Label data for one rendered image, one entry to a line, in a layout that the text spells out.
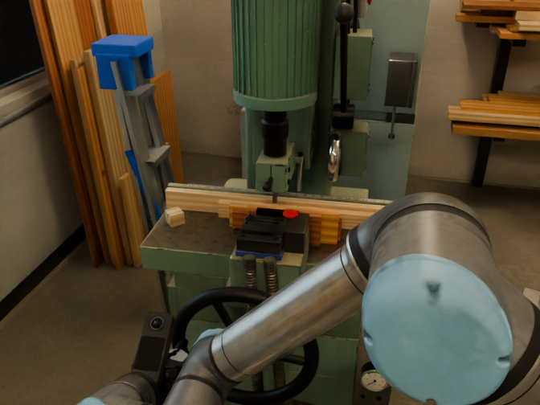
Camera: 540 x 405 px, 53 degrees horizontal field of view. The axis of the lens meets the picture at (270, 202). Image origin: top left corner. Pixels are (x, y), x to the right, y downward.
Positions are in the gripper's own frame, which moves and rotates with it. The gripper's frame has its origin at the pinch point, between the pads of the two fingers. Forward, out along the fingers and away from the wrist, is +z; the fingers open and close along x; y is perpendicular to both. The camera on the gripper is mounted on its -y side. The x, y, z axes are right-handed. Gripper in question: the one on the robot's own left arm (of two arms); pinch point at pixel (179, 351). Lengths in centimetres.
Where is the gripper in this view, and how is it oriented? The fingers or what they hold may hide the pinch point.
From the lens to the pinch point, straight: 104.2
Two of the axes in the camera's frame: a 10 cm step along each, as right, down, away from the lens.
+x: 9.8, 0.8, -1.7
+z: 1.6, 0.3, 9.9
